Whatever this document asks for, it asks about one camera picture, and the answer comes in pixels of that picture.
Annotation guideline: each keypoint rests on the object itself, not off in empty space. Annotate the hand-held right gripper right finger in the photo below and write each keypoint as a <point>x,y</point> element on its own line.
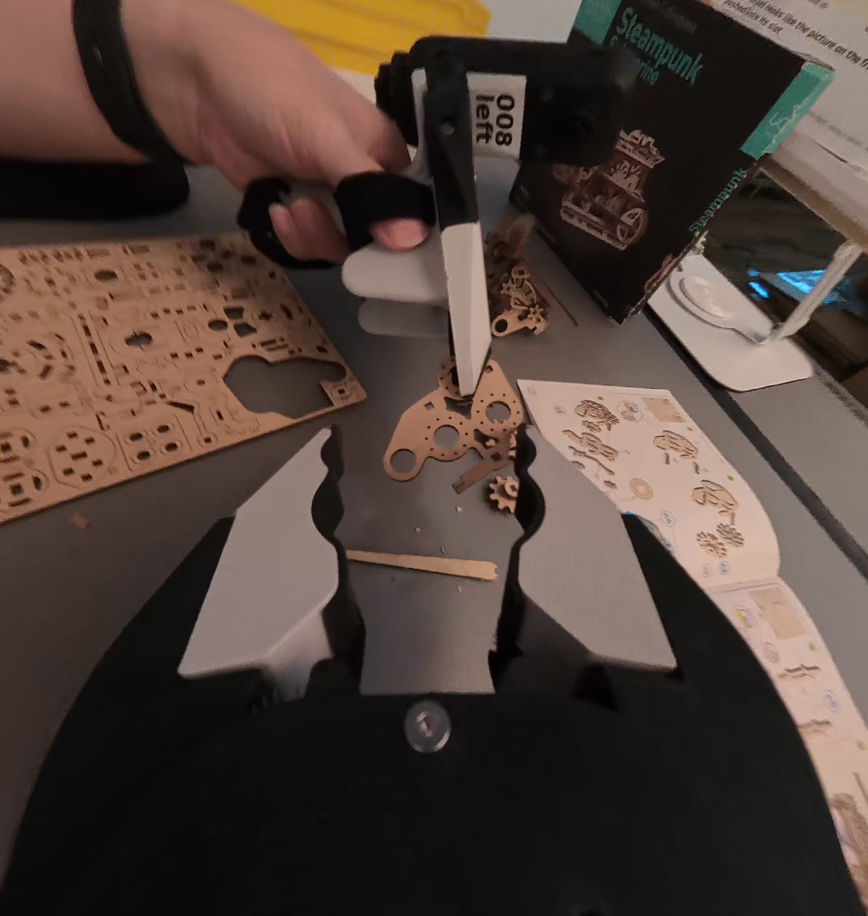
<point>584,572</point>

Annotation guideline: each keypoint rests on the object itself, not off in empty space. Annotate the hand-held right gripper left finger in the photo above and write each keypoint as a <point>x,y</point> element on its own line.
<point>262,572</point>

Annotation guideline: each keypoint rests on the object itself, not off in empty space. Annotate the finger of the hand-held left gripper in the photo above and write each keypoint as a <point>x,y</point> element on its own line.
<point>466,300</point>

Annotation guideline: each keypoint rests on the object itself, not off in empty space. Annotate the perforated wooden plate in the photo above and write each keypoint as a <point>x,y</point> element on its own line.
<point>471,428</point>

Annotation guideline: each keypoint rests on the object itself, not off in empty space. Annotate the partly built wooden model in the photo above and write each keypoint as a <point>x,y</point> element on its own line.
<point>516,286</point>

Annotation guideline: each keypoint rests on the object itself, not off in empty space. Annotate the black model kit box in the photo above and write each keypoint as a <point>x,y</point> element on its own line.
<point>620,215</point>

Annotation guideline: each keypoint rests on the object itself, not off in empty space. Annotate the wooden parts sheet with cutout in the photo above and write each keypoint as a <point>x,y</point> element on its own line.
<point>155,379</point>

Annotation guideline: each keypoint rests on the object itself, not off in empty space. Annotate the person's left hand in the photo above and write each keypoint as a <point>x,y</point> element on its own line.
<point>262,93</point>

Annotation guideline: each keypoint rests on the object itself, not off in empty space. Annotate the wooden gear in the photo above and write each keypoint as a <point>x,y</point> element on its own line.
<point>504,504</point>

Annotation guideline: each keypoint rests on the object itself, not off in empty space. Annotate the thin wooden stick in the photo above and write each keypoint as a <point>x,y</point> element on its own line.
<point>420,564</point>

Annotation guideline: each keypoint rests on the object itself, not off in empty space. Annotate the illustrated instruction manual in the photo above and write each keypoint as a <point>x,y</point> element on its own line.
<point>691,444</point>

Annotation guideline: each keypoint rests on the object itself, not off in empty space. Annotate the yellow plastic bin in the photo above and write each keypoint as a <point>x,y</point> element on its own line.
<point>377,36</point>

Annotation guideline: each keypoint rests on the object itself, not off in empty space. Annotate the white desktop stand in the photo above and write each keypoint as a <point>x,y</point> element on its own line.
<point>749,358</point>

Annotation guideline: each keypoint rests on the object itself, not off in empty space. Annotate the white printed sign board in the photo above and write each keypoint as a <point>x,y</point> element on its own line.
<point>856,107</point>

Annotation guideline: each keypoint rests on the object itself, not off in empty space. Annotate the black wristband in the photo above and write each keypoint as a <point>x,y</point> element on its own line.
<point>112,86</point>

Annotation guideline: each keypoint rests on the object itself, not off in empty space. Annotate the black ribbed wrist rest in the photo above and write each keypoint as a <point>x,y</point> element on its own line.
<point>62,190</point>

